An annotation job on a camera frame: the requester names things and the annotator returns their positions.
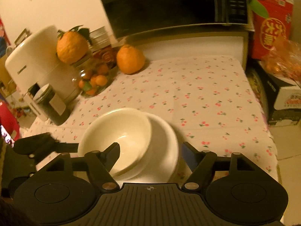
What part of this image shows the plastic bag of fruit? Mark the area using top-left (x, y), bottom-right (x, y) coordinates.
top-left (260, 36), bottom-right (300, 82)

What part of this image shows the large orange on jar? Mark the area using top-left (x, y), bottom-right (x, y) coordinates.
top-left (56, 31), bottom-right (89, 65)

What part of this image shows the dark tea jar metal lid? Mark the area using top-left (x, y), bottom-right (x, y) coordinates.
top-left (33, 84), bottom-right (70, 126)

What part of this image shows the cherry print tablecloth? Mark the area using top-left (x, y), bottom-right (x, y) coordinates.
top-left (26, 56), bottom-right (278, 179)

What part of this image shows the red gift box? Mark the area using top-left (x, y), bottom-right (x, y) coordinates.
top-left (249, 0), bottom-right (294, 60)

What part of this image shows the orange citrus on table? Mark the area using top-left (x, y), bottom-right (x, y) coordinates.
top-left (116, 44), bottom-right (146, 75)

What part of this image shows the large white bowl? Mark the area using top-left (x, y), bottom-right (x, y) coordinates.
top-left (113, 113), bottom-right (179, 185)

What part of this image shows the black microwave oven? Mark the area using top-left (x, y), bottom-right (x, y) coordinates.
top-left (101, 0), bottom-right (249, 38)

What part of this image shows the white Changhong air fryer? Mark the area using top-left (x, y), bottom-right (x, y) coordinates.
top-left (5, 25), bottom-right (80, 121)

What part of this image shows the smartphone with lit screen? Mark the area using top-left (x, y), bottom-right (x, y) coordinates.
top-left (1, 125), bottom-right (15, 147)

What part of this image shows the white printed carton box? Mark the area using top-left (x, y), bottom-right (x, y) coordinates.
top-left (255, 61), bottom-right (301, 127)

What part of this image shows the small cream bowl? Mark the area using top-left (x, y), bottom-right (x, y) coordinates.
top-left (78, 108), bottom-right (152, 180)

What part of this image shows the glass jar of kumquats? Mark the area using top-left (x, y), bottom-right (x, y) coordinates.
top-left (72, 27), bottom-right (116, 97)

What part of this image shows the framed picture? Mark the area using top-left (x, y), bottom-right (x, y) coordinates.
top-left (14, 28), bottom-right (32, 47)

